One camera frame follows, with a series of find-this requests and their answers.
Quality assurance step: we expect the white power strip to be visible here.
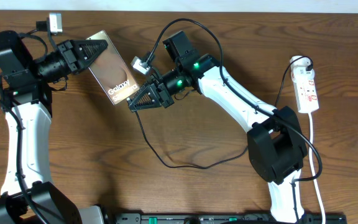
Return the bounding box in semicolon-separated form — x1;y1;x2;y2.
290;55;319;114

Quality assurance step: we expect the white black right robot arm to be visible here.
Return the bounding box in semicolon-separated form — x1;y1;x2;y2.
127;31;307;223

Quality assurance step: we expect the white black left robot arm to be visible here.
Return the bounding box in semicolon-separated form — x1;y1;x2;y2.
0;30;109;223

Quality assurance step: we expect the black USB-C charger cable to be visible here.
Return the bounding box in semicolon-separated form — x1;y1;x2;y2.
126;57;314;170

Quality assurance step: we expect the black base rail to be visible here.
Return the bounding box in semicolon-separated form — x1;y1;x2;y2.
91;203;347;224

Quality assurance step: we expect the white power strip cord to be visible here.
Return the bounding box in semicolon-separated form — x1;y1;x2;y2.
308;112;326;224

